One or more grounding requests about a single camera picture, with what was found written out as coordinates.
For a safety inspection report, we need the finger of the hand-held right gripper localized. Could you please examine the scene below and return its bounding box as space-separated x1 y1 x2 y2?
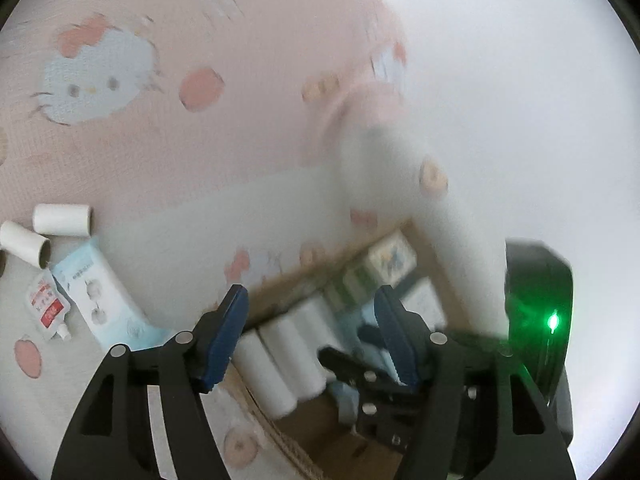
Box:
319 346 403 397
354 394 418 455

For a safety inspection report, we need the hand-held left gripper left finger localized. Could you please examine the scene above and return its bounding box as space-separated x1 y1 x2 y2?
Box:
50 284 250 480

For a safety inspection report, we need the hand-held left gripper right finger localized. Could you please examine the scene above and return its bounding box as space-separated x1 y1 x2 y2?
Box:
374 285 576 480

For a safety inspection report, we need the white cardboard paper tube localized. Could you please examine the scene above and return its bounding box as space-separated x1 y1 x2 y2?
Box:
31 202 94 237
260 294 329 402
0 220 53 268
231 329 297 422

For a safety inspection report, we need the brown cardboard box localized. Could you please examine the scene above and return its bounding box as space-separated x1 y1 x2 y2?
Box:
235 217 506 480

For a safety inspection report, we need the white pack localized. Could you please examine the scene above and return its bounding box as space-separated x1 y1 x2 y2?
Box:
400 277 449 332

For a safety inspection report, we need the green printed pack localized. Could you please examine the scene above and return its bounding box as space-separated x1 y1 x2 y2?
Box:
324 260 382 312

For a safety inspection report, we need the blue and yellow printed pack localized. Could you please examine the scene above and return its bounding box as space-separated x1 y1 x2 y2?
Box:
366 230 419 287

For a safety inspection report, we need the light blue printed packet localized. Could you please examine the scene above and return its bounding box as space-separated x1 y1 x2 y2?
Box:
50 239 173 353

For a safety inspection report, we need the white sachet with red label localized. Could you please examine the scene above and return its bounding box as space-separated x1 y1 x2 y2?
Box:
26 268 73 343

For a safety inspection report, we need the pink printed blanket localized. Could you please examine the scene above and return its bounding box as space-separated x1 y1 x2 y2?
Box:
0 0 451 480

